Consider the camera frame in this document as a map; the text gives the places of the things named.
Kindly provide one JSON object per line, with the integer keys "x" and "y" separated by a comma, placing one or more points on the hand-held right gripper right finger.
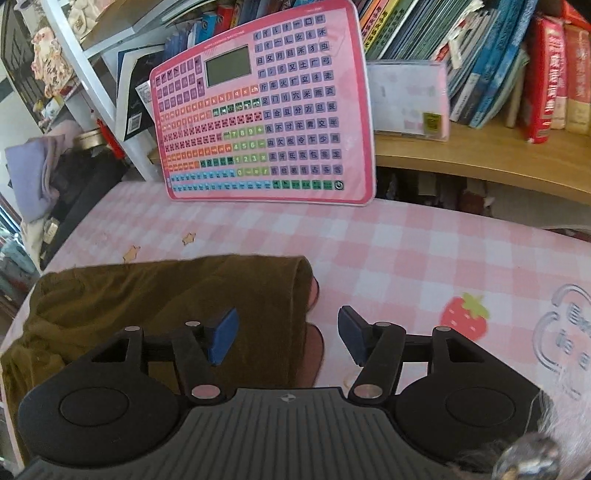
{"x": 353, "y": 332}

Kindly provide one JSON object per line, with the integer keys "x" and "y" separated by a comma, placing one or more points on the brass bowl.
{"x": 90, "y": 140}

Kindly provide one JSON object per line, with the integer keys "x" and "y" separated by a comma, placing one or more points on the decorative figure plaque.
{"x": 48, "y": 60}

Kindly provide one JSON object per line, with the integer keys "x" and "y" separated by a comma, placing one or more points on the red tassel ornament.
{"x": 111, "y": 138}

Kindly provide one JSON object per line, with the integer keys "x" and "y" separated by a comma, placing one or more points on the pink checked cartoon table mat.
{"x": 415, "y": 258}

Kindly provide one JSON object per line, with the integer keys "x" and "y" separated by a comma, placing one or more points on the pale pink cloth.
{"x": 62, "y": 147}

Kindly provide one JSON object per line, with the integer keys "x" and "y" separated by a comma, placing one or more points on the fuzzy white sleeve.
{"x": 568, "y": 429}

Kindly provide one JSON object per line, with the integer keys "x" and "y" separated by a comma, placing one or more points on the row of red books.
{"x": 547, "y": 78}

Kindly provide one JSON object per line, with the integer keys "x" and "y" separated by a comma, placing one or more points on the olive brown pants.
{"x": 138, "y": 300}

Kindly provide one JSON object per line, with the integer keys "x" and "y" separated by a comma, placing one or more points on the clear plastic case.
{"x": 406, "y": 101}

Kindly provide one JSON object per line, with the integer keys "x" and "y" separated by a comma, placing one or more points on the row of blue books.
{"x": 203, "y": 27}

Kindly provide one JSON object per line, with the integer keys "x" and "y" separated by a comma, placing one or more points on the white shelf frame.
{"x": 87, "y": 78}

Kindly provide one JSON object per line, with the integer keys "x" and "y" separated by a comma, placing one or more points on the clear shiny bead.
{"x": 526, "y": 459}

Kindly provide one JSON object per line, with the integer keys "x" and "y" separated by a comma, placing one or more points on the thick white leaning book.
{"x": 138, "y": 92}

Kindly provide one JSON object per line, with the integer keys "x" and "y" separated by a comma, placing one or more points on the white cloth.
{"x": 34, "y": 240}

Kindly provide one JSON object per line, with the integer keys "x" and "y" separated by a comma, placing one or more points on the wooden shelf board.
{"x": 485, "y": 157}

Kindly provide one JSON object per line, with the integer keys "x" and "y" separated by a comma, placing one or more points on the pink learning tablet toy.
{"x": 295, "y": 115}

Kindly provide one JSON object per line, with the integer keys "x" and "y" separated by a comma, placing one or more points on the purple cloth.
{"x": 27, "y": 180}

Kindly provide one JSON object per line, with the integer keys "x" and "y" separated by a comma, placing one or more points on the row of thin picture books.
{"x": 438, "y": 37}

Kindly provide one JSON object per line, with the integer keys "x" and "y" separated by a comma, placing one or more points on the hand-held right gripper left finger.
{"x": 224, "y": 334}

